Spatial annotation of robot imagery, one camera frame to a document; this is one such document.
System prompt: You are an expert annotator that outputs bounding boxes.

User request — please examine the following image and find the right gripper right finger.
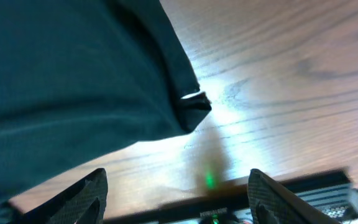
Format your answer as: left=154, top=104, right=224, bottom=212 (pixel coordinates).
left=247, top=169, right=339, bottom=224

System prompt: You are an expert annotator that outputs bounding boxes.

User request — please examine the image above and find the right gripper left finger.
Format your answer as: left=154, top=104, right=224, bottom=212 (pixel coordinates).
left=20, top=168, right=108, bottom=224

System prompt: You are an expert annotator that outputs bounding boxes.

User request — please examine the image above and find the black polo shirt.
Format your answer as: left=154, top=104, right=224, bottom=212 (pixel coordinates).
left=0, top=0, right=211, bottom=223

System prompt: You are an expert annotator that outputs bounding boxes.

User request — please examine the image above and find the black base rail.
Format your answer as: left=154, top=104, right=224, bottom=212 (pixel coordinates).
left=107, top=169, right=358, bottom=224

